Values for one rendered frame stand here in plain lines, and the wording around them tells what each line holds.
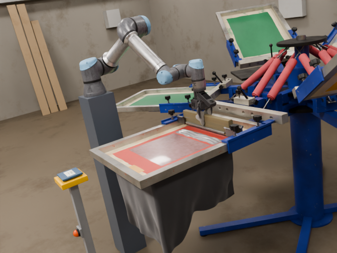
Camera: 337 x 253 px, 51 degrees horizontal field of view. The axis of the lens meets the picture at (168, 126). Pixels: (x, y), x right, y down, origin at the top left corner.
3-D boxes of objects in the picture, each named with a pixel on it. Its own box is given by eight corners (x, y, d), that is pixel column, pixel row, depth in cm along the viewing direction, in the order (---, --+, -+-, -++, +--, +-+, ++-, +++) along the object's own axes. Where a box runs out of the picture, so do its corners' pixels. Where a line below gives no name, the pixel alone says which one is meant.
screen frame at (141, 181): (141, 190, 146) (139, 181, 145) (90, 156, 194) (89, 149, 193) (271, 131, 184) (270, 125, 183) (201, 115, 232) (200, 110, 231)
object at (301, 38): (316, 238, 242) (308, 39, 202) (271, 216, 275) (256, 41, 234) (350, 214, 261) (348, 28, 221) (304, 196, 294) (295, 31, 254)
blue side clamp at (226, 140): (229, 153, 168) (227, 140, 166) (222, 151, 173) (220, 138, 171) (272, 134, 183) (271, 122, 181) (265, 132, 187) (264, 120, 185)
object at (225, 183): (170, 255, 169) (155, 175, 157) (166, 251, 172) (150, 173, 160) (239, 215, 191) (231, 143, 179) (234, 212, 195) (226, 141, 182)
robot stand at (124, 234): (115, 247, 271) (77, 96, 235) (135, 236, 280) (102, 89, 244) (126, 258, 256) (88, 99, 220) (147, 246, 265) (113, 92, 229)
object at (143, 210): (166, 258, 168) (150, 177, 155) (125, 221, 205) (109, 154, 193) (172, 255, 170) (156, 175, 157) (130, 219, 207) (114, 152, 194)
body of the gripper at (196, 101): (202, 106, 202) (199, 85, 199) (211, 107, 195) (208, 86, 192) (191, 109, 199) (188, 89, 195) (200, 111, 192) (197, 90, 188)
